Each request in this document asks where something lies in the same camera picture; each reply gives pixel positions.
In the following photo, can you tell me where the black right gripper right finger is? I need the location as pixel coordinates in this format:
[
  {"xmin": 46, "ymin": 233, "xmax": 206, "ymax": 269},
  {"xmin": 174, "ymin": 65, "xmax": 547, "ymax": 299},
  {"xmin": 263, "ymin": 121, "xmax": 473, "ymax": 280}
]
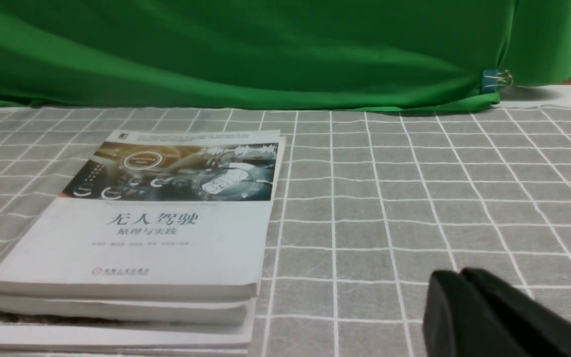
[{"xmin": 461, "ymin": 267, "xmax": 571, "ymax": 357}]

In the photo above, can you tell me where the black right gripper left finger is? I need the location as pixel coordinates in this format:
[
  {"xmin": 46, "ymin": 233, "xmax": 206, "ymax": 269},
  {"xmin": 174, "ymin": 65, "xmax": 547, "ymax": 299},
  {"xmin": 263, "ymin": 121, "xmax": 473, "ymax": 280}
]
[{"xmin": 422, "ymin": 271, "xmax": 519, "ymax": 357}]

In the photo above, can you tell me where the grey checked tablecloth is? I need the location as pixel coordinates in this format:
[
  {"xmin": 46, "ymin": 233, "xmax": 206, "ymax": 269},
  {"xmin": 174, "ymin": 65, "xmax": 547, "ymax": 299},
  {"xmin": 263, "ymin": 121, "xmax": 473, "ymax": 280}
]
[{"xmin": 0, "ymin": 86, "xmax": 571, "ymax": 357}]

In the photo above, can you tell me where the middle book under top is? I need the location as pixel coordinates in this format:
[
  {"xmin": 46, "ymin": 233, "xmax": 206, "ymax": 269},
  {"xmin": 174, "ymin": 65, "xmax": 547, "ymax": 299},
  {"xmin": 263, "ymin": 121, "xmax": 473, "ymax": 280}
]
[{"xmin": 0, "ymin": 294, "xmax": 256, "ymax": 325}]

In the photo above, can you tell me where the blue binder clip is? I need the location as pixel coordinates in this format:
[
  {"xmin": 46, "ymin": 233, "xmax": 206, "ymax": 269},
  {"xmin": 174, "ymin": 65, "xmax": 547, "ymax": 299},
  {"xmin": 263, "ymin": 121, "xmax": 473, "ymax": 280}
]
[{"xmin": 480, "ymin": 68, "xmax": 514, "ymax": 94}]

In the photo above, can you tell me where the green backdrop cloth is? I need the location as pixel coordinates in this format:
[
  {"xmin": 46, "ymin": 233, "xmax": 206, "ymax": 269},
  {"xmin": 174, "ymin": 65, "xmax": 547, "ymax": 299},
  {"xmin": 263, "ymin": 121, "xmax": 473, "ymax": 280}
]
[{"xmin": 0, "ymin": 0, "xmax": 571, "ymax": 112}]

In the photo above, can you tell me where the white top book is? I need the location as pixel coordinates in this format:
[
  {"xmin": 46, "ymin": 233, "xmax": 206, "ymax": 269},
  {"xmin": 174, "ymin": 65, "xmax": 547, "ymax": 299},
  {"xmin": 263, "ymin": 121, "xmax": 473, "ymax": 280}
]
[{"xmin": 0, "ymin": 130, "xmax": 286, "ymax": 299}]

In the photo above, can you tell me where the large bottom book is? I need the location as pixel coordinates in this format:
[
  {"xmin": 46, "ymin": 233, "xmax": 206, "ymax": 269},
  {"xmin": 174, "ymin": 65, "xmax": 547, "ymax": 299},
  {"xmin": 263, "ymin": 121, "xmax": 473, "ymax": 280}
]
[{"xmin": 0, "ymin": 302, "xmax": 255, "ymax": 357}]

